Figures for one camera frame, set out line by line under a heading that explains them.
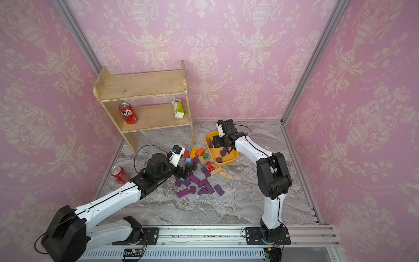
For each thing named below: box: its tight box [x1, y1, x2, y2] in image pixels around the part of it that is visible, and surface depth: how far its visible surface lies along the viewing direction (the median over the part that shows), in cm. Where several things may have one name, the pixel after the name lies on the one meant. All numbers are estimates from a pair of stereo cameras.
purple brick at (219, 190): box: [213, 183, 225, 197], surface depth 89 cm
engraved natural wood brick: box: [219, 170, 234, 180], surface depth 95 cm
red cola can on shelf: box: [118, 102, 139, 125], surface depth 86 cm
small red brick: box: [206, 161, 215, 172], surface depth 99 cm
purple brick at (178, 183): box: [174, 179, 183, 188], surface depth 92 cm
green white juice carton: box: [171, 98, 185, 119], surface depth 94 cm
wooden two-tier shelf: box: [92, 60, 196, 153], surface depth 84 cm
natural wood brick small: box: [210, 167, 223, 176], surface depth 96 cm
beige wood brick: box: [197, 155, 207, 167], surface depth 99 cm
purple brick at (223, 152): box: [219, 146, 228, 157], surface depth 104 cm
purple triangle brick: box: [197, 186, 209, 195], surface depth 89 cm
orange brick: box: [195, 147, 206, 157], surface depth 105 cm
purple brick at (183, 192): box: [176, 188, 190, 199], surface depth 89 cm
